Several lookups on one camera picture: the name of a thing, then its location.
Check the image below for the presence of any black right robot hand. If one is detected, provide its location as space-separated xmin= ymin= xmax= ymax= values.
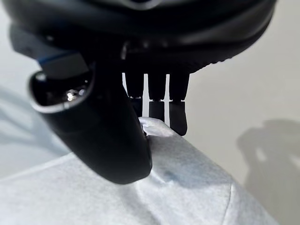
xmin=0 ymin=0 xmax=278 ymax=185

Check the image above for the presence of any white cloth garment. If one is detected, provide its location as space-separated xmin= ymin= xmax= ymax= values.
xmin=0 ymin=116 xmax=283 ymax=225

